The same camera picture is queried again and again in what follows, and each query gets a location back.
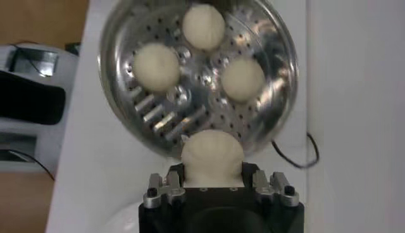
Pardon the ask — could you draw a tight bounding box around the white steamed baozi bun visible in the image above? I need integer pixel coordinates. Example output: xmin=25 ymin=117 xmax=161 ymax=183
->
xmin=132 ymin=42 xmax=181 ymax=93
xmin=180 ymin=129 xmax=246 ymax=188
xmin=220 ymin=56 xmax=266 ymax=103
xmin=182 ymin=3 xmax=227 ymax=51

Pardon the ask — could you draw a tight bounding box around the grey black device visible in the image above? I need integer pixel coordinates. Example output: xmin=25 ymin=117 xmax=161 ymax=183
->
xmin=0 ymin=43 xmax=80 ymax=173

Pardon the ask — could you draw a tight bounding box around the black pot power cord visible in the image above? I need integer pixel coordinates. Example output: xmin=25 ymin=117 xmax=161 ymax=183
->
xmin=271 ymin=132 xmax=320 ymax=170

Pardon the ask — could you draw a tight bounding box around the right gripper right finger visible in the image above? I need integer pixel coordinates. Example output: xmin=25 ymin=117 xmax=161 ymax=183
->
xmin=242 ymin=161 xmax=301 ymax=208

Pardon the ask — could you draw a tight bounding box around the perforated stainless steamer basket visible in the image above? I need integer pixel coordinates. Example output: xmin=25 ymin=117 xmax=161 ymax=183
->
xmin=97 ymin=0 xmax=300 ymax=159

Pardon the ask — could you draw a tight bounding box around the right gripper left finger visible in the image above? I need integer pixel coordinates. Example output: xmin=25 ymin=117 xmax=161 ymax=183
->
xmin=142 ymin=163 xmax=187 ymax=210

